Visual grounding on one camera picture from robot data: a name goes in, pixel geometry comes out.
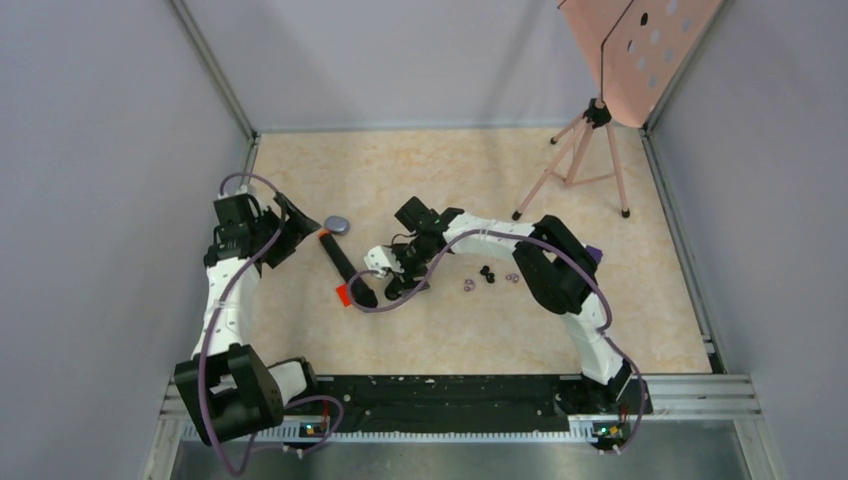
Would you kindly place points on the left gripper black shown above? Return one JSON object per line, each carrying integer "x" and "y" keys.
{"x": 296, "y": 227}

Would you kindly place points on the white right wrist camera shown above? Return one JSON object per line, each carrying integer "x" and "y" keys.
{"x": 381, "y": 261}

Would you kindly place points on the pink tripod stand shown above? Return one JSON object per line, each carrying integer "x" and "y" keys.
{"x": 566, "y": 163}

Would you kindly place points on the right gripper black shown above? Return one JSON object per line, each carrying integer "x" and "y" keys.
{"x": 405, "y": 280}

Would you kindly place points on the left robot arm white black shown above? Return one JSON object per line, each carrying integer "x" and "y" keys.
{"x": 225, "y": 386}

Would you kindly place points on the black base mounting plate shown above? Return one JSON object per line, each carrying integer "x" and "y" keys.
{"x": 478, "y": 404}

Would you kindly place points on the pink perforated board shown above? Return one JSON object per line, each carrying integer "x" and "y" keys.
{"x": 635, "y": 48}

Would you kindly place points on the black earbud pair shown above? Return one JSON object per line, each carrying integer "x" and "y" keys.
{"x": 487, "y": 273}

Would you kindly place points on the green white purple block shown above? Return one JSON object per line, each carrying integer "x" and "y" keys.
{"x": 595, "y": 253}

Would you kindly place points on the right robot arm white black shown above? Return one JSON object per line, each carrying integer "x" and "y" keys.
{"x": 557, "y": 268}

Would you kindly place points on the black cylinder orange ends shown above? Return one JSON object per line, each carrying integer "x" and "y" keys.
{"x": 351, "y": 290}

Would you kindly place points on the grey oval pebble case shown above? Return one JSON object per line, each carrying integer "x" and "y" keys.
{"x": 337, "y": 225}

